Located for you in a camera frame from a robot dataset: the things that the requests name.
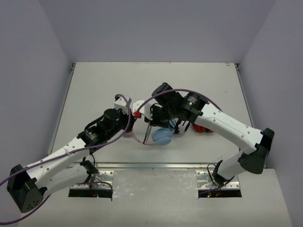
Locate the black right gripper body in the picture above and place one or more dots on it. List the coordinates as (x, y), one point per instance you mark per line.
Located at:
(161, 116)

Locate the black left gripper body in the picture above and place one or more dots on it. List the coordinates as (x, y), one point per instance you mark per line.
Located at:
(130, 121)

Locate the pink and blue cat-ear headphones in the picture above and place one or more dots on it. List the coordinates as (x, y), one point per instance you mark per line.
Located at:
(160, 137)

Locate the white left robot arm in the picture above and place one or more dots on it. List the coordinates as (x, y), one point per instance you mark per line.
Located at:
(30, 185)

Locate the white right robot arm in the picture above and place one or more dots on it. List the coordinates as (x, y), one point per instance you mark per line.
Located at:
(254, 144)

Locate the white and black headphones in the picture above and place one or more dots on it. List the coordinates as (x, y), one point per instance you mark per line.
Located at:
(181, 126)

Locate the red and black headphones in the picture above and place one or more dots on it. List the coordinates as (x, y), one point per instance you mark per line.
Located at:
(201, 129)

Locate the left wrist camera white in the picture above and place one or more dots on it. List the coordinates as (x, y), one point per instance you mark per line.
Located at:
(122, 103)

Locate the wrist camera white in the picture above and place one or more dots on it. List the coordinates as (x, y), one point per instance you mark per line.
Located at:
(140, 109)
(122, 103)

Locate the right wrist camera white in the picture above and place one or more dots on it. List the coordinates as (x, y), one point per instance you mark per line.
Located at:
(140, 109)

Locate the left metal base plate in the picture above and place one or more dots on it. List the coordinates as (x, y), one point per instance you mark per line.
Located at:
(104, 181)

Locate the metal base plate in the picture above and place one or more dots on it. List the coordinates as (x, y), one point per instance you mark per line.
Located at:
(205, 183)
(104, 181)

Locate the metal table edge rail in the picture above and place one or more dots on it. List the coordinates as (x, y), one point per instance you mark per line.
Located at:
(145, 165)

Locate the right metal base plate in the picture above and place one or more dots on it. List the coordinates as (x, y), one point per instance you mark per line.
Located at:
(205, 183)

